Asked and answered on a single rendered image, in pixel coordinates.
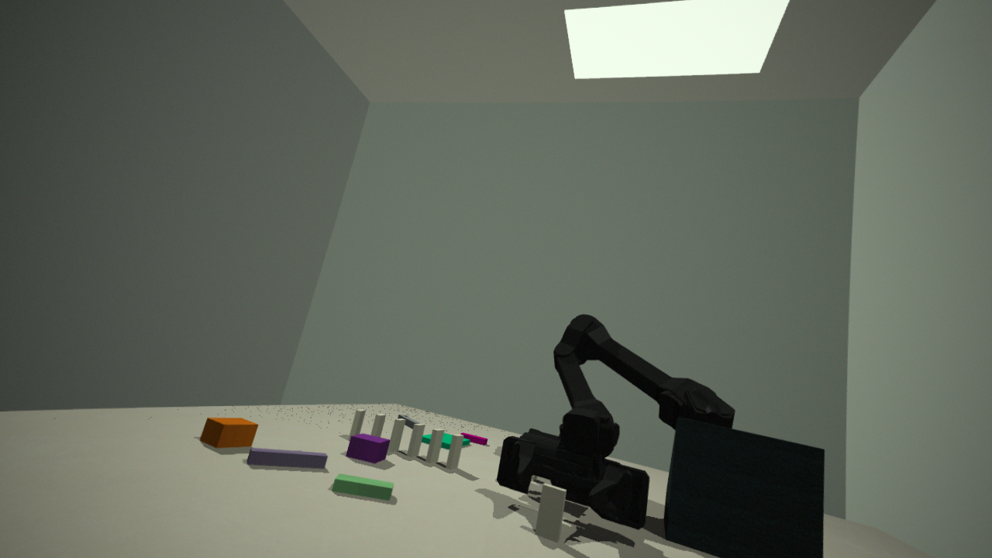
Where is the orange block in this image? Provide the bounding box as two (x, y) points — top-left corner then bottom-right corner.
(199, 418), (258, 449)

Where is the magenta rectangular block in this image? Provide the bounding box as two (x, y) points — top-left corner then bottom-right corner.
(460, 432), (487, 445)

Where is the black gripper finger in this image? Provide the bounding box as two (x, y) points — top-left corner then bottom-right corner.
(587, 464), (632, 525)
(507, 441), (536, 494)

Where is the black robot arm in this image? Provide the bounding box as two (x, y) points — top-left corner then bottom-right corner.
(519, 314), (735, 481)

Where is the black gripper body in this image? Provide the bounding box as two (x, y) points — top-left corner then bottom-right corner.
(497, 436), (650, 529)

